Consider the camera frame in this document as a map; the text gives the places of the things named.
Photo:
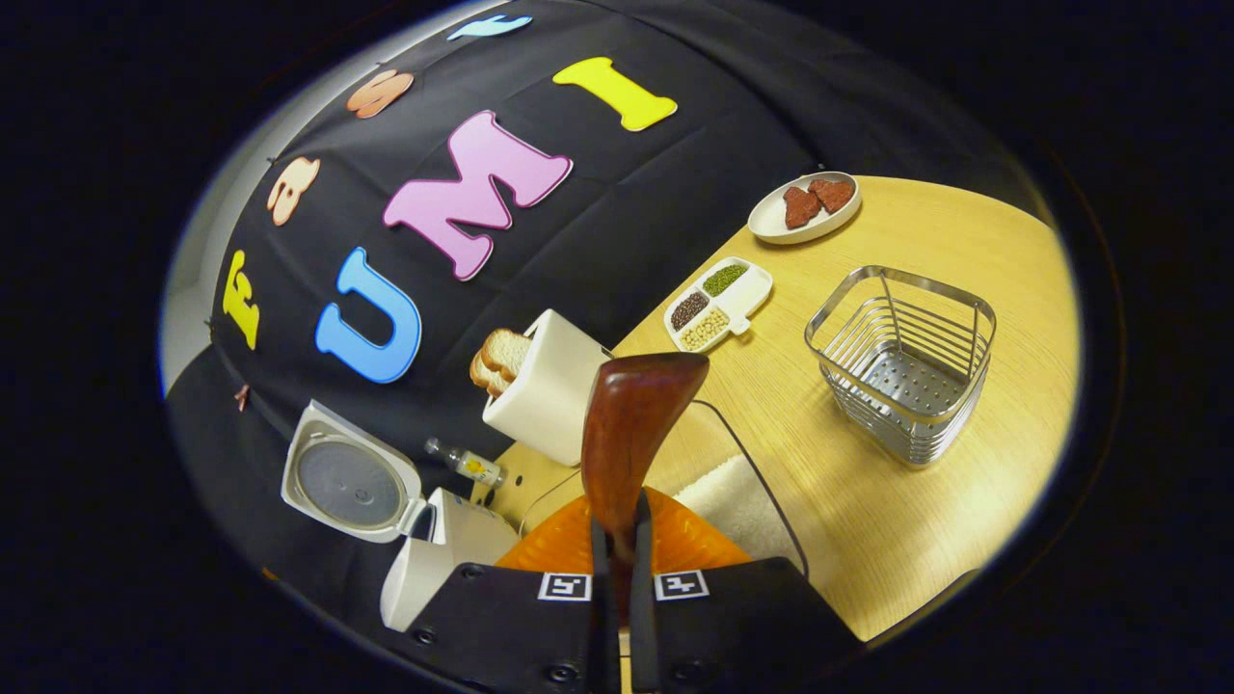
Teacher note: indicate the white divided bean dish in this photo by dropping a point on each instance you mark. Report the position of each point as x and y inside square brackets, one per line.
[742, 299]

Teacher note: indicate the white rice cooker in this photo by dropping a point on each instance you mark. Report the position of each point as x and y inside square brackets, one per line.
[453, 540]

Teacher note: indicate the copper cloth clip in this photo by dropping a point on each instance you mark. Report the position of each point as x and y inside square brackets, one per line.
[241, 397]

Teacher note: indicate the white oval plate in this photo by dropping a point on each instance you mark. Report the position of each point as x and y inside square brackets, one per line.
[771, 224]

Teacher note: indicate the brown wooden spoon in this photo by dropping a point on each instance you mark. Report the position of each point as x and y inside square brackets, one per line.
[636, 424]

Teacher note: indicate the small glass bottle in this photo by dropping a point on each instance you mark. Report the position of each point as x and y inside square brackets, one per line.
[472, 466]

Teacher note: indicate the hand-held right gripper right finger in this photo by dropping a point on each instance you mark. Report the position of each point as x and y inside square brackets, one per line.
[742, 627]

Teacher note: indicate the toasted bread slice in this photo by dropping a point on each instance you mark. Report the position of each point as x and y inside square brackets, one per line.
[509, 352]
[485, 376]

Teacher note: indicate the black backdrop cloth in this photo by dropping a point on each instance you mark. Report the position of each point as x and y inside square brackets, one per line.
[617, 222]

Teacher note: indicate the clear plastic rice container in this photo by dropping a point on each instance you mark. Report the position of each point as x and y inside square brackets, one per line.
[742, 453]

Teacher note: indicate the white toaster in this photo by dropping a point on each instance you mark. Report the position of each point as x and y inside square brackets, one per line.
[554, 395]

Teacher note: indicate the white rice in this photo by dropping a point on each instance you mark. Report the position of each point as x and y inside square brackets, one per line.
[737, 501]

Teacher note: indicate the red meat slice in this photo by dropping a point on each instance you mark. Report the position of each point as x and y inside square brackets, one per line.
[799, 207]
[834, 195]

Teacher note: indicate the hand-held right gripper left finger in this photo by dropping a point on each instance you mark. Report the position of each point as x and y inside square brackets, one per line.
[511, 636]

